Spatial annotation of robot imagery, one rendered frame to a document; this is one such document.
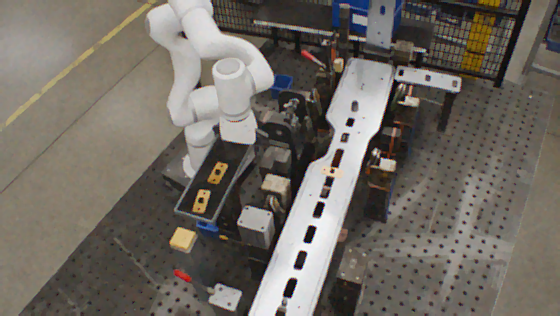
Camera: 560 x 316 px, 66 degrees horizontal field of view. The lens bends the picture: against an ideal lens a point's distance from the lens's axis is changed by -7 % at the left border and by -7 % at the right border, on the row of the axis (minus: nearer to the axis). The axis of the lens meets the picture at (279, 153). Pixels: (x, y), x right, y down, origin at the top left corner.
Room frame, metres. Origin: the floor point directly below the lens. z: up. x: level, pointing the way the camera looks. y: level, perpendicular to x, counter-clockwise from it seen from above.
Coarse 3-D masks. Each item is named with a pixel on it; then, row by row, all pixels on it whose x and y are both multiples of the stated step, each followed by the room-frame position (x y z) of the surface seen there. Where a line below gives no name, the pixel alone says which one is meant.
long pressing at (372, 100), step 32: (352, 64) 1.62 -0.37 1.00; (384, 64) 1.60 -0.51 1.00; (352, 96) 1.41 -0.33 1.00; (384, 96) 1.39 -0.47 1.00; (352, 128) 1.23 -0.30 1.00; (320, 160) 1.08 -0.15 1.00; (352, 160) 1.07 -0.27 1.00; (320, 192) 0.94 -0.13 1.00; (352, 192) 0.93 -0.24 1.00; (288, 224) 0.82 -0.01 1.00; (320, 224) 0.81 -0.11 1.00; (288, 256) 0.70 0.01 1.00; (320, 256) 0.69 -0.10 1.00; (320, 288) 0.58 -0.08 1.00
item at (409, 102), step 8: (408, 96) 1.34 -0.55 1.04; (400, 104) 1.30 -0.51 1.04; (408, 104) 1.29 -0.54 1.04; (416, 104) 1.29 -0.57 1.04; (400, 112) 1.30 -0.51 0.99; (408, 112) 1.29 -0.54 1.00; (416, 112) 1.29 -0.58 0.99; (400, 120) 1.30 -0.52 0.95; (408, 120) 1.29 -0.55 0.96; (416, 120) 1.29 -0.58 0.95; (400, 128) 1.30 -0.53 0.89; (408, 128) 1.29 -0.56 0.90; (400, 136) 1.30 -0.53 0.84; (408, 136) 1.32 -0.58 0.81; (400, 144) 1.29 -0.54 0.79; (400, 152) 1.29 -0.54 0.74; (408, 152) 1.30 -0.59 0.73; (408, 160) 1.27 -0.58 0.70
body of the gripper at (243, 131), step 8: (224, 120) 0.90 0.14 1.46; (240, 120) 0.88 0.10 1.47; (248, 120) 0.89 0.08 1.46; (224, 128) 0.90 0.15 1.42; (232, 128) 0.89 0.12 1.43; (240, 128) 0.89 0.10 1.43; (248, 128) 0.88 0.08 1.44; (224, 136) 0.91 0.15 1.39; (232, 136) 0.90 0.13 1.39; (240, 136) 0.89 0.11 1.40; (248, 136) 0.88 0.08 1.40
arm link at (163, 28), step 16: (160, 16) 1.28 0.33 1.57; (160, 32) 1.25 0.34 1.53; (176, 32) 1.28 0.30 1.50; (176, 48) 1.26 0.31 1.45; (192, 48) 1.30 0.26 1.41; (176, 64) 1.28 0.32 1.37; (192, 64) 1.27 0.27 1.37; (176, 80) 1.28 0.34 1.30; (192, 80) 1.27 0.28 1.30; (176, 96) 1.26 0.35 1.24; (176, 112) 1.23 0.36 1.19; (192, 112) 1.24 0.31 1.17
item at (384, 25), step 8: (376, 0) 1.70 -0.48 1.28; (384, 0) 1.69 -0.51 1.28; (392, 0) 1.67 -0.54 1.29; (368, 8) 1.71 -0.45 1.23; (376, 8) 1.70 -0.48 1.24; (392, 8) 1.67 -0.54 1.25; (368, 16) 1.71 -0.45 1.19; (376, 16) 1.70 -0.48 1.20; (384, 16) 1.68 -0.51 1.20; (392, 16) 1.67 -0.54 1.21; (368, 24) 1.71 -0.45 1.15; (376, 24) 1.70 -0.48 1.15; (384, 24) 1.68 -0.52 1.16; (392, 24) 1.67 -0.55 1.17; (368, 32) 1.71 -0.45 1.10; (376, 32) 1.69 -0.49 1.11; (384, 32) 1.68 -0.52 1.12; (368, 40) 1.71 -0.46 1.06; (376, 40) 1.69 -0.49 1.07; (384, 40) 1.68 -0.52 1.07; (368, 48) 1.71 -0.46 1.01; (376, 48) 1.69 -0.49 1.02; (384, 48) 1.68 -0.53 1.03
